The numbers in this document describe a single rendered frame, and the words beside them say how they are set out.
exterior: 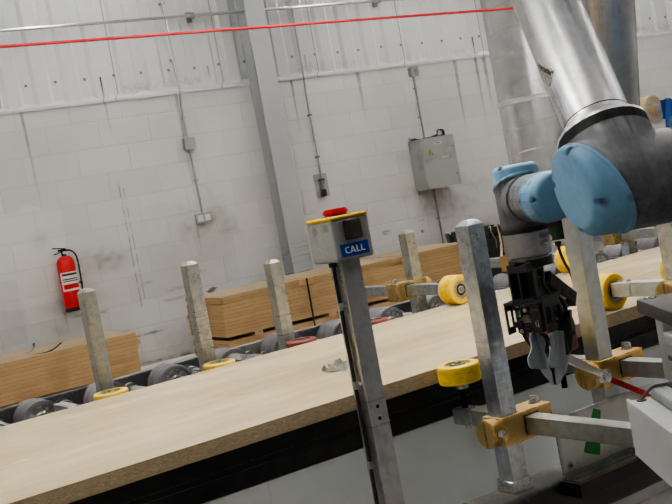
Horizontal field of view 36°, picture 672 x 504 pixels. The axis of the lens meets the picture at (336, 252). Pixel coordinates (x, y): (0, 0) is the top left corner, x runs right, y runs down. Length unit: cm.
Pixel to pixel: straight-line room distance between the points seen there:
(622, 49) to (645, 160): 34
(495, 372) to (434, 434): 25
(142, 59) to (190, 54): 45
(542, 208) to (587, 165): 31
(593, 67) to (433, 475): 92
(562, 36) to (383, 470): 71
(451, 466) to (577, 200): 85
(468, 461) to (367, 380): 47
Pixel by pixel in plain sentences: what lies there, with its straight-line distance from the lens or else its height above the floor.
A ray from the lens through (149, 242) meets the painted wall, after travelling 914.
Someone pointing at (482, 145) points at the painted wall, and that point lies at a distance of 1093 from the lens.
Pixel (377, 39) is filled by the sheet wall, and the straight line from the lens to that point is 1046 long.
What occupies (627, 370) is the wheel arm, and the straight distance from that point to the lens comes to 197.
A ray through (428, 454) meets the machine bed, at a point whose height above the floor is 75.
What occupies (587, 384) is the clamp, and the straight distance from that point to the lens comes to 194.
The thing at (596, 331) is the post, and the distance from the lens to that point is 194.
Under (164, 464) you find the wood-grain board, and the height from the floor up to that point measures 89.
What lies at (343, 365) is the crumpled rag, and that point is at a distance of 211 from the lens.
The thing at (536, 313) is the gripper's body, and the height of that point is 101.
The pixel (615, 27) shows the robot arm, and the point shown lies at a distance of 157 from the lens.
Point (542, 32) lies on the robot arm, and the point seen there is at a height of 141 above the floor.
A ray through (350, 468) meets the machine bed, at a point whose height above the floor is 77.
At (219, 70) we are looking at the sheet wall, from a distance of 961.
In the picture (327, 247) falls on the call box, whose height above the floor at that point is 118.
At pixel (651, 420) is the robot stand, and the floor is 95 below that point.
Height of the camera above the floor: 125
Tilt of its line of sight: 3 degrees down
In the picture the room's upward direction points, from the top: 11 degrees counter-clockwise
